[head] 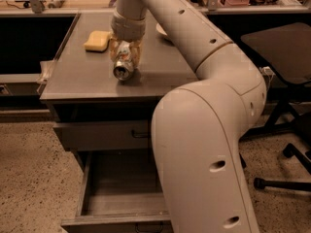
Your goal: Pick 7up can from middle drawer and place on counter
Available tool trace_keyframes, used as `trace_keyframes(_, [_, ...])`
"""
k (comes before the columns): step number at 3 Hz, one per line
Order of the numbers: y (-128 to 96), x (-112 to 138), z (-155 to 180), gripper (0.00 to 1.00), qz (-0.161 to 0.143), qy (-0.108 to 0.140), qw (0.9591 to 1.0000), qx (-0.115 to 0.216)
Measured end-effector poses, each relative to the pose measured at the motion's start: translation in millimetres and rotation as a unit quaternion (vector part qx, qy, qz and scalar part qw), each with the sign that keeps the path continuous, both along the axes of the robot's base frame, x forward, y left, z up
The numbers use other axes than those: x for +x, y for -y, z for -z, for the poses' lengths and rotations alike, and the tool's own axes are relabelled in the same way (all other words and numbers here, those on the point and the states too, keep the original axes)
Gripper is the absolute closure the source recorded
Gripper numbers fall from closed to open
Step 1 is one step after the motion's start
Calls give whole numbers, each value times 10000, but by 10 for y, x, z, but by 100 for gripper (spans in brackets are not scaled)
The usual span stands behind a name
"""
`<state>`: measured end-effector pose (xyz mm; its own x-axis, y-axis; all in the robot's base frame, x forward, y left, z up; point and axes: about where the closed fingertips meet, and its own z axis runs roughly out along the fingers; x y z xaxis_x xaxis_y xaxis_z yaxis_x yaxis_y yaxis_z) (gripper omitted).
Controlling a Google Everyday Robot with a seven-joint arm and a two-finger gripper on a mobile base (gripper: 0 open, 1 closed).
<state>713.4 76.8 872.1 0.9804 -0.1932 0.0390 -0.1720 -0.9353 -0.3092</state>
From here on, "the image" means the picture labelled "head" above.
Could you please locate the clear plastic side holder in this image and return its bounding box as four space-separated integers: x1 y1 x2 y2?
37 60 55 95

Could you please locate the black office chair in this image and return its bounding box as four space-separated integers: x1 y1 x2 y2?
237 21 311 192

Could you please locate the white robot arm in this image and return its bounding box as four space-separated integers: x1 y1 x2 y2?
111 0 266 233

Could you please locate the open middle grey drawer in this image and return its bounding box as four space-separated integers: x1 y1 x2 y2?
61 150 173 233

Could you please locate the upper grey drawer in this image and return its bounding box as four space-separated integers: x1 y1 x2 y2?
53 120 150 150

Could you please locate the white power adapter with cables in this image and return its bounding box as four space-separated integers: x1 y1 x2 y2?
259 66 275 89

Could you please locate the green 7up can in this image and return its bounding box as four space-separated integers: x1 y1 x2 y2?
113 41 135 82

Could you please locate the grey drawer cabinet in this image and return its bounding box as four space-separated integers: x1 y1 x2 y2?
39 10 202 233

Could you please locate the yellow sponge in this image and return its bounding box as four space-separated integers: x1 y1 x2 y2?
84 31 111 52

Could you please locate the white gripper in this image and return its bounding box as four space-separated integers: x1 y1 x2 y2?
109 9 147 67

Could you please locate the white bowl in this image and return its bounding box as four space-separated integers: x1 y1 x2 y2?
155 23 170 41

